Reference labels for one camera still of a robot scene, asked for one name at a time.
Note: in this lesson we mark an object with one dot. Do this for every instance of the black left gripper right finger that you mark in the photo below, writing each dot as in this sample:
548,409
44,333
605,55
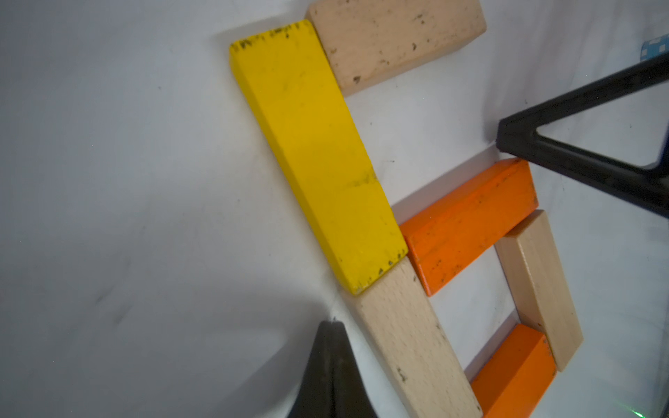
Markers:
349,395

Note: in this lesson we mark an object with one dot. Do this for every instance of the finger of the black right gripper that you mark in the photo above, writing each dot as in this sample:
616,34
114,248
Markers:
645,187

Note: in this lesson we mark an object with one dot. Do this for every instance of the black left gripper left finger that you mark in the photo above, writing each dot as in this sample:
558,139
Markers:
314,398

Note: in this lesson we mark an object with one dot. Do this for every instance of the natural wood block diagonal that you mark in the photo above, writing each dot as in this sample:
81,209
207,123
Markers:
535,276

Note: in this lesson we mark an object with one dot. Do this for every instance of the orange block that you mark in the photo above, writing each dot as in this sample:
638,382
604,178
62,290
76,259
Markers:
449,235
514,380

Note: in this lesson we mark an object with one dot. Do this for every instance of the natural wood block top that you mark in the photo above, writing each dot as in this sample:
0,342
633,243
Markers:
370,41

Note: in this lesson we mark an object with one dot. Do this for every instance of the yellow block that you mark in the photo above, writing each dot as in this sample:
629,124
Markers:
286,78

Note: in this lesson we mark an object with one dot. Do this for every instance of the blue poker chip stack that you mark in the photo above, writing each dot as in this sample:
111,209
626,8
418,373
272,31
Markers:
654,48

